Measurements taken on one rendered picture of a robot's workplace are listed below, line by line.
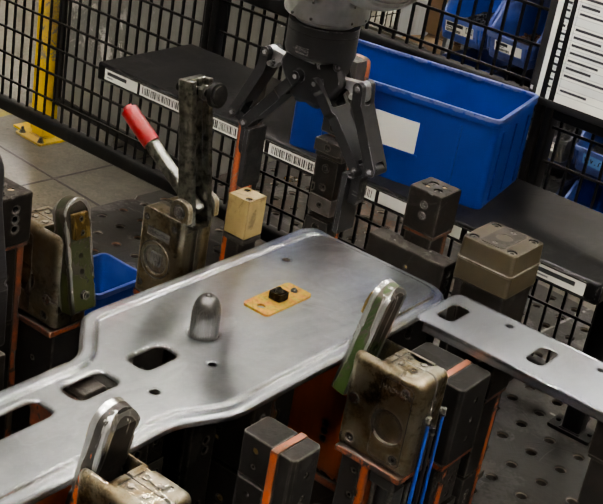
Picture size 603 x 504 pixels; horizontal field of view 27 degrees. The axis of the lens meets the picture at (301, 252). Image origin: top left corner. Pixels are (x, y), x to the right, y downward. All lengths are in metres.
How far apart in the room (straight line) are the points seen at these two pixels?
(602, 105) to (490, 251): 0.33
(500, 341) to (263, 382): 0.31
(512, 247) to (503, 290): 0.05
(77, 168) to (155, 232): 2.74
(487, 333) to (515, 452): 0.39
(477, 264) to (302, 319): 0.26
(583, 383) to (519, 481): 0.38
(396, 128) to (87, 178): 2.53
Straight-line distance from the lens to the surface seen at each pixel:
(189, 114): 1.44
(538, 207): 1.77
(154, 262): 1.52
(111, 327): 1.34
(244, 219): 1.53
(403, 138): 1.72
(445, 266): 1.60
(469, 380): 1.40
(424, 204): 1.62
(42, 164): 4.24
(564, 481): 1.80
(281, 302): 1.43
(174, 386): 1.26
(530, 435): 1.88
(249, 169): 1.41
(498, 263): 1.54
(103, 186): 4.12
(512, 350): 1.44
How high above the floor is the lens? 1.68
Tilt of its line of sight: 26 degrees down
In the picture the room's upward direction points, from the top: 10 degrees clockwise
